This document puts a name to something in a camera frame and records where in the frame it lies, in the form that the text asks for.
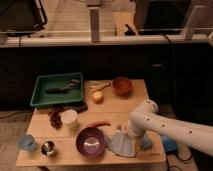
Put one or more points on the blue-grey cloth towel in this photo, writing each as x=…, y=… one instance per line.
x=121, y=145

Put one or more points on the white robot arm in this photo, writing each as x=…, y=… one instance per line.
x=144, y=117

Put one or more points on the white paper cup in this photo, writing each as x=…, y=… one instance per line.
x=69, y=118

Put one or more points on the small steel cup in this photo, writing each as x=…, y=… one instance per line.
x=48, y=149

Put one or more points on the blue plastic cup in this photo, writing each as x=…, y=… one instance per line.
x=27, y=143

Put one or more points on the brown wooden bowl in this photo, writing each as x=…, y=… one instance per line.
x=122, y=85

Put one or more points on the black rectangular object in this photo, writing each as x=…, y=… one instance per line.
x=78, y=107

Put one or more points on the red chili pepper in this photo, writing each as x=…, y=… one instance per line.
x=98, y=124

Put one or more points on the silver fork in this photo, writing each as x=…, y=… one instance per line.
x=118, y=128

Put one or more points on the green plastic tray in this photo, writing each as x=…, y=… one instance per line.
x=41, y=99

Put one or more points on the purple bowl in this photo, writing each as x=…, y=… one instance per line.
x=90, y=142

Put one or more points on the bunch of dark grapes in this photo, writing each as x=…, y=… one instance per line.
x=55, y=118

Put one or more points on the blue sponge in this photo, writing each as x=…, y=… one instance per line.
x=146, y=142

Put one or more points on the black monitor right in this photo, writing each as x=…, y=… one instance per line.
x=153, y=17

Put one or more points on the black monitor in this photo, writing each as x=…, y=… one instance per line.
x=22, y=17
x=153, y=17

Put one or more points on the blue box on floor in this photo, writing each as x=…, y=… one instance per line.
x=169, y=144

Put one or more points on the black monitor left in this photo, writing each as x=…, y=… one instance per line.
x=22, y=17

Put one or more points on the grey vertical post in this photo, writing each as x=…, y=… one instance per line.
x=94, y=23

